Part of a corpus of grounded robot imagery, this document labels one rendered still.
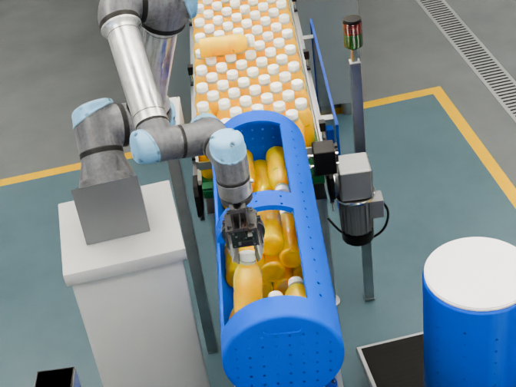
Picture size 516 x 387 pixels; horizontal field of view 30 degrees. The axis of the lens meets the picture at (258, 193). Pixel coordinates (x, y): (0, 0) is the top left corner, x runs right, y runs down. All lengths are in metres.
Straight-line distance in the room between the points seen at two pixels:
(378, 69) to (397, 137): 0.69
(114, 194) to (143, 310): 0.34
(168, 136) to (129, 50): 0.23
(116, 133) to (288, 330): 0.73
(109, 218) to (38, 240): 2.06
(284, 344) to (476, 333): 0.53
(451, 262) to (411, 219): 1.80
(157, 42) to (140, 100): 0.30
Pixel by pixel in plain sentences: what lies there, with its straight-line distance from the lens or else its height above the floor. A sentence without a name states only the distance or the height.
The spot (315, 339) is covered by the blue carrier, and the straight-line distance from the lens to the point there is 2.22.
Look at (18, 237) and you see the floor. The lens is 4.65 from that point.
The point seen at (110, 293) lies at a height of 1.04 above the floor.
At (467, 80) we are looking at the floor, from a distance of 5.32.
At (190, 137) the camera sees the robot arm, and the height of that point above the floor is 1.60.
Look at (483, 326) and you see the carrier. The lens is 2.47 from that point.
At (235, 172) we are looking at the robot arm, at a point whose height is 1.55.
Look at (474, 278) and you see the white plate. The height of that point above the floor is 1.04.
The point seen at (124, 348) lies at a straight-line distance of 2.73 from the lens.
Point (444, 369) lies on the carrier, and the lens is 2.63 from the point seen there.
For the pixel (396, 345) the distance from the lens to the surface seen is 3.57.
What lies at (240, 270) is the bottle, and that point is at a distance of 2.26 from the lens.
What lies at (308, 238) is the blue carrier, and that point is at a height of 1.19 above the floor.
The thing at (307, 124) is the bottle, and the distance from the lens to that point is 3.14.
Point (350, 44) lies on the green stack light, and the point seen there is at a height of 1.18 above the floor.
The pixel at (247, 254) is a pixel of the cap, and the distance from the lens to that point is 2.26.
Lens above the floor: 2.73
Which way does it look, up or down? 37 degrees down
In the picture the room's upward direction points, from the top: 8 degrees counter-clockwise
